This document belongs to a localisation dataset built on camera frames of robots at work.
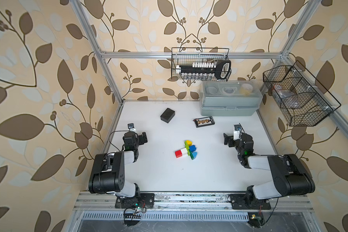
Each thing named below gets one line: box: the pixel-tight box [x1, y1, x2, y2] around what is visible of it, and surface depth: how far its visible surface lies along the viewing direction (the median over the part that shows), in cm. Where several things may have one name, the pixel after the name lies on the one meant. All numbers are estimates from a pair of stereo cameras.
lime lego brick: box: [184, 141, 191, 157], surface depth 93 cm
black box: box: [160, 107, 176, 124], surface depth 110 cm
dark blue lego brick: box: [188, 144, 197, 153], surface depth 95 cm
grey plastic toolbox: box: [199, 79, 263, 116], surface depth 104 cm
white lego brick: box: [180, 147, 189, 156], surface depth 92 cm
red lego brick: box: [174, 149, 183, 159], surface depth 93 cm
